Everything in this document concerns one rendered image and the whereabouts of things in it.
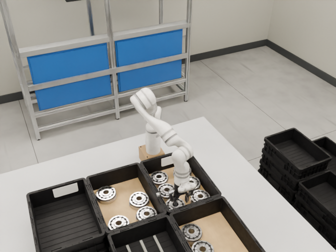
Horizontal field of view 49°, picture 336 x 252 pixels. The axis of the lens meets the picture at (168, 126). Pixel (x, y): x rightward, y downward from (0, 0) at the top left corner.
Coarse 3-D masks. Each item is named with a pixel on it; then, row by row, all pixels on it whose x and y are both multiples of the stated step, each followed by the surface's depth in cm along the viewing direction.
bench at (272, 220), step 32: (192, 128) 269; (64, 160) 240; (96, 160) 240; (128, 160) 240; (224, 160) 241; (0, 192) 217; (224, 192) 218; (256, 192) 218; (0, 224) 198; (256, 224) 199; (288, 224) 199
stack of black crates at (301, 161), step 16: (272, 144) 272; (288, 144) 288; (304, 144) 281; (272, 160) 275; (288, 160) 258; (304, 160) 273; (320, 160) 257; (272, 176) 282; (288, 176) 263; (304, 176) 258; (288, 192) 269
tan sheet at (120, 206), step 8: (120, 184) 205; (128, 184) 205; (136, 184) 205; (120, 192) 200; (128, 192) 200; (144, 192) 200; (120, 200) 195; (128, 200) 195; (104, 208) 191; (112, 208) 191; (120, 208) 191; (128, 208) 191; (104, 216) 187; (112, 216) 187; (128, 216) 187
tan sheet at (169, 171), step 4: (168, 168) 215; (172, 168) 215; (168, 172) 213; (172, 172) 213; (168, 176) 210; (172, 176) 210; (168, 180) 207; (172, 180) 207; (172, 184) 205; (200, 184) 205; (200, 188) 203; (180, 196) 198; (184, 196) 198; (184, 200) 196; (188, 200) 196
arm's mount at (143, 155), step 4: (144, 144) 238; (140, 148) 235; (144, 148) 235; (160, 148) 236; (140, 152) 236; (144, 152) 232; (160, 152) 233; (140, 156) 238; (144, 156) 230; (148, 156) 230; (152, 156) 230
